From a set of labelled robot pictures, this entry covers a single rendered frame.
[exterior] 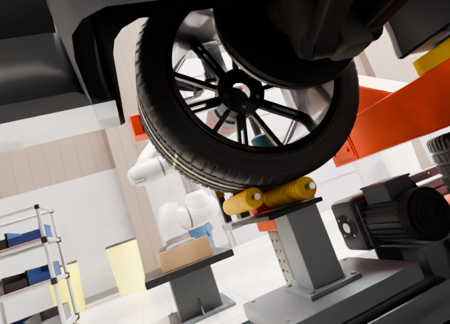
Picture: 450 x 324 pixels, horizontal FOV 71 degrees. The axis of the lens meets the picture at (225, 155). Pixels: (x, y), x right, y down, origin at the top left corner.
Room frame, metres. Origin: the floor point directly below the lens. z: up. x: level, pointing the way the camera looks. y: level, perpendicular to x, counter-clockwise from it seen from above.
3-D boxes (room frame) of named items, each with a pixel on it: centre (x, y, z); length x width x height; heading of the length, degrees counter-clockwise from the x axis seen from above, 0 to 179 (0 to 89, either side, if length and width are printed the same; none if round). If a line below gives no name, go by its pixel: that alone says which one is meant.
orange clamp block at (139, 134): (0.99, 0.22, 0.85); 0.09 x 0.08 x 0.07; 108
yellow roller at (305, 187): (0.93, -0.13, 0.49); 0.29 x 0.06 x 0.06; 18
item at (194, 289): (1.99, 0.45, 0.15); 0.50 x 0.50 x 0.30; 18
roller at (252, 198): (0.96, 0.00, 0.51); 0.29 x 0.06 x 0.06; 18
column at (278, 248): (1.52, -0.13, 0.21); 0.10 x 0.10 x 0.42; 18
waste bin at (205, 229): (3.96, 0.62, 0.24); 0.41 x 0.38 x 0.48; 96
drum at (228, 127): (1.16, -0.06, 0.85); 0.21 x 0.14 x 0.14; 18
